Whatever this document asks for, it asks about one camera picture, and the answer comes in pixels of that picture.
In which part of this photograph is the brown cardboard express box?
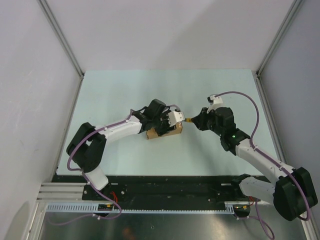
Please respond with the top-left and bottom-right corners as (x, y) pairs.
(146, 122), (183, 140)

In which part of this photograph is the left aluminium frame post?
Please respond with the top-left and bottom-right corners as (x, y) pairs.
(36, 0), (85, 78)

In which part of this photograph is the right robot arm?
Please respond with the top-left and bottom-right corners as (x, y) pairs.
(187, 107), (318, 221)

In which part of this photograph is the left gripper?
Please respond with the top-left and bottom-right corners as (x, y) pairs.
(152, 110), (176, 137)

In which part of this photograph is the aluminium frame post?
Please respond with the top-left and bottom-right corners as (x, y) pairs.
(255, 0), (305, 76)
(36, 0), (85, 78)

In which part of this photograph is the right aluminium frame post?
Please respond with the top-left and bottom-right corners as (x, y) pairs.
(255, 0), (305, 76)

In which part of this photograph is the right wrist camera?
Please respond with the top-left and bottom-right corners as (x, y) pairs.
(207, 94), (223, 113)

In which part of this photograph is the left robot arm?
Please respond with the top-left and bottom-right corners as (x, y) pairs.
(66, 98), (185, 200)

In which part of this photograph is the grey slotted cable duct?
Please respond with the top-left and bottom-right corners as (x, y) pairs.
(45, 202), (234, 215)

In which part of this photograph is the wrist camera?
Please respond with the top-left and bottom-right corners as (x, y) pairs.
(207, 94), (223, 113)
(167, 111), (185, 127)

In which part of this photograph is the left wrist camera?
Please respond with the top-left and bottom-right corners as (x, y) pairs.
(167, 111), (185, 127)

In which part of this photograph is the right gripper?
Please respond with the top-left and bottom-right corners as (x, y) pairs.
(192, 106), (224, 137)

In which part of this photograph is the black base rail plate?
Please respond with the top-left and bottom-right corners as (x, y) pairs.
(51, 174), (293, 208)

